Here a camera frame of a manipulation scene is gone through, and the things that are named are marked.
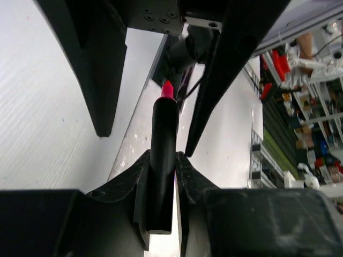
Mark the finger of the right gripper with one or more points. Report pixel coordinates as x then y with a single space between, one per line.
92 36

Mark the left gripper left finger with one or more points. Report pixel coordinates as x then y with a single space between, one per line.
108 221

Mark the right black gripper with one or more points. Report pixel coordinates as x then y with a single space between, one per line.
244 25

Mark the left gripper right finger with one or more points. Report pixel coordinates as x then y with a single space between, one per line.
253 222

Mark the black pink highlighter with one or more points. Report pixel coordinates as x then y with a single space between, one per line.
161 170

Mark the cluttered background shelving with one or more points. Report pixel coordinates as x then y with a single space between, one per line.
300 87

